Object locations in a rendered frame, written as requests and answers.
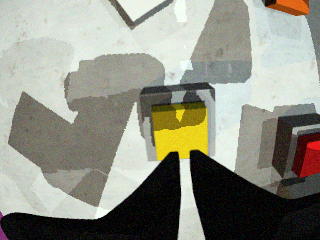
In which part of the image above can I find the orange block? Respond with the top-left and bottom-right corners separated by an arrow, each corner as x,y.
265,0 -> 309,16

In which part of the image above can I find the yellow button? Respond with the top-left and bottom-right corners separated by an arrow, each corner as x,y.
139,81 -> 216,161

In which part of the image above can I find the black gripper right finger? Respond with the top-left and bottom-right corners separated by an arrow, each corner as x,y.
189,149 -> 320,240

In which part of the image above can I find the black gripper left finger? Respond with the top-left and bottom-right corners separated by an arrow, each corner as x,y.
0,151 -> 181,240

